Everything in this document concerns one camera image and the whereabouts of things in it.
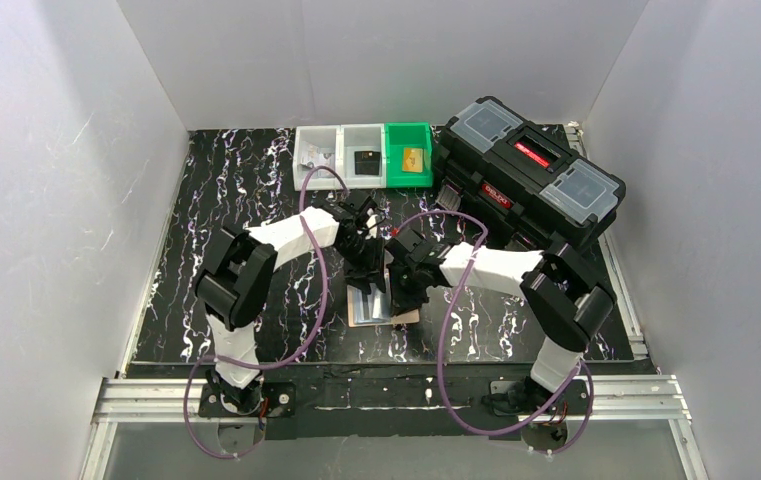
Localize beige leather card holder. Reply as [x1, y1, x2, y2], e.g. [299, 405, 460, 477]
[347, 272, 420, 328]

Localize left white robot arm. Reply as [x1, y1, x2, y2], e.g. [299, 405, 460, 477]
[194, 191, 386, 390]

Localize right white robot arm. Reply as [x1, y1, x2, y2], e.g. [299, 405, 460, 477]
[385, 229, 617, 392]

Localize black card in bin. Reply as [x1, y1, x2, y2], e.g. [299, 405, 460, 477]
[354, 150, 382, 176]

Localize gold card in bin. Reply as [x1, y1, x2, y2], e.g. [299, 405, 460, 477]
[401, 147, 424, 174]

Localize silver cards in bin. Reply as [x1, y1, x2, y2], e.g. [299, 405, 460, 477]
[301, 144, 335, 178]

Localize middle white storage bin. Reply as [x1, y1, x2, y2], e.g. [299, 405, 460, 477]
[339, 124, 387, 189]

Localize white storage bin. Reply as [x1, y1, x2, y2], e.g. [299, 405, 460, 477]
[292, 125, 344, 192]
[339, 124, 387, 189]

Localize left white storage bin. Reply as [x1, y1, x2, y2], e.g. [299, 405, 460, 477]
[292, 125, 344, 192]

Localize green storage bin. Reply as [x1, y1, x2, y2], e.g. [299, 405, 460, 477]
[384, 122, 433, 189]

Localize black plastic toolbox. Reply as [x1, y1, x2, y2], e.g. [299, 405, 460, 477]
[431, 96, 626, 253]

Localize aluminium frame rail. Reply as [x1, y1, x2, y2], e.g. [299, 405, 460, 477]
[80, 365, 707, 479]

